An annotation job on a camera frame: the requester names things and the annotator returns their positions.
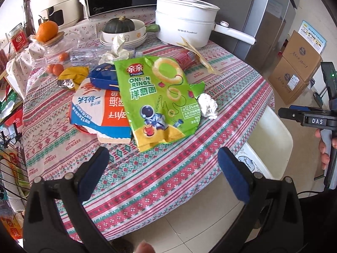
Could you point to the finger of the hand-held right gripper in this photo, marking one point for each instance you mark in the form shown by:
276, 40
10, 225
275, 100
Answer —
292, 112

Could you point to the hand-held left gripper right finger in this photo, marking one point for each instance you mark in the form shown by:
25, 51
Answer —
231, 174

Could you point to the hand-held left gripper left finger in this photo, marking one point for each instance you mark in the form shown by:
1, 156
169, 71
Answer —
92, 171

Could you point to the white chair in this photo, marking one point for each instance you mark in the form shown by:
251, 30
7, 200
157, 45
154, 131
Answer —
266, 137

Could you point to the red instant noodle bowl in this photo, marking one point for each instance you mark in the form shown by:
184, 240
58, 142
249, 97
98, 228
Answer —
83, 130

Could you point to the blue white orange food bag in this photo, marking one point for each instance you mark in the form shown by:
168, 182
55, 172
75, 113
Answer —
92, 105

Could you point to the small white tissue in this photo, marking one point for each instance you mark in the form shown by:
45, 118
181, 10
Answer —
208, 105

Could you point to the green snack bag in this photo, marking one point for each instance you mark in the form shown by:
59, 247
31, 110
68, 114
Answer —
158, 97

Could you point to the beige snack packet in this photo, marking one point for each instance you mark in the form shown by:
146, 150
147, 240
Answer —
203, 61

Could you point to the person's right hand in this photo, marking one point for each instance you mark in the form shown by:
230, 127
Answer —
323, 151

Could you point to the cardboard box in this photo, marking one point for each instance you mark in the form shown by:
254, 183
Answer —
300, 55
287, 84

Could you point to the red green patterned tablecloth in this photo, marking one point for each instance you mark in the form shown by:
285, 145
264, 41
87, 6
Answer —
158, 179

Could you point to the yellow foil wrapper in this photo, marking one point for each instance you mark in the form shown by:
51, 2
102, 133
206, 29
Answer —
76, 74

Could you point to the small orange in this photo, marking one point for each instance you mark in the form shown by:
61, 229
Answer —
49, 68
63, 57
58, 69

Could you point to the grey refrigerator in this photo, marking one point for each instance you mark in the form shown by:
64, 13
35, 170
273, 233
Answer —
250, 5

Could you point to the clear plastic bottle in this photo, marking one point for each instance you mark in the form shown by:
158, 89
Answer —
84, 56

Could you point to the red drink can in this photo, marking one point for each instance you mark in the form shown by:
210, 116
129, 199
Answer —
185, 59

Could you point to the large crumpled white tissue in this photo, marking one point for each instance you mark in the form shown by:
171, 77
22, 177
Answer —
118, 50

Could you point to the glass jar with wooden lid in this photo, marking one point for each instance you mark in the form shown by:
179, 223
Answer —
67, 42

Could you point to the white plate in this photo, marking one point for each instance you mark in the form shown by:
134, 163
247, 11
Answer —
137, 45
139, 40

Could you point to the white electric pot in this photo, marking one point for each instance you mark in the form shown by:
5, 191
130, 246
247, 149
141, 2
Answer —
179, 26

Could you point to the white floral cloth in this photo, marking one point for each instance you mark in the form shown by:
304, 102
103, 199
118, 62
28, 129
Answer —
87, 29

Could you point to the dark green squash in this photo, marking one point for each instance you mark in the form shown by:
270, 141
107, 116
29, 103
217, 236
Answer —
118, 25

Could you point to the large orange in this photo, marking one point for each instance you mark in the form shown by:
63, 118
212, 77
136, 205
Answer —
46, 30

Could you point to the red labelled jar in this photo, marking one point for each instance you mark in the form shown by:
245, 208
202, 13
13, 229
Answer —
18, 40

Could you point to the white pot lid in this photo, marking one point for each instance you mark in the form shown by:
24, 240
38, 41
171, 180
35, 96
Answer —
184, 1

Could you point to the white air fryer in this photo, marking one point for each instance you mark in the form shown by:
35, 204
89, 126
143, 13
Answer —
52, 5

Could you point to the vase with dried twigs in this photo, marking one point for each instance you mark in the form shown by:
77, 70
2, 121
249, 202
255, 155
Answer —
27, 10

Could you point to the wall poster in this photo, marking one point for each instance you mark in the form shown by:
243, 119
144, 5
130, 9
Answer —
313, 35

